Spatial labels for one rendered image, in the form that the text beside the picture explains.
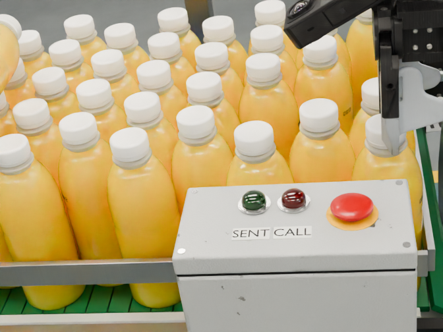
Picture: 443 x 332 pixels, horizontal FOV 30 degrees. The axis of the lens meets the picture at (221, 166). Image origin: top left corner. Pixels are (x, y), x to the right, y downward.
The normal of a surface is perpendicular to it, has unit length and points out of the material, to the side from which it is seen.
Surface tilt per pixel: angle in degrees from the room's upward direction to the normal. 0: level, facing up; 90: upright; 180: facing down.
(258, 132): 0
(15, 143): 0
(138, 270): 90
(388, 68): 71
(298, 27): 91
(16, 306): 0
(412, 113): 83
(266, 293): 90
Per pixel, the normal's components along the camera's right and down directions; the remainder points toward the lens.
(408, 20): -0.11, 0.58
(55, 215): 0.83, 0.22
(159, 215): 0.56, 0.41
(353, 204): -0.13, -0.82
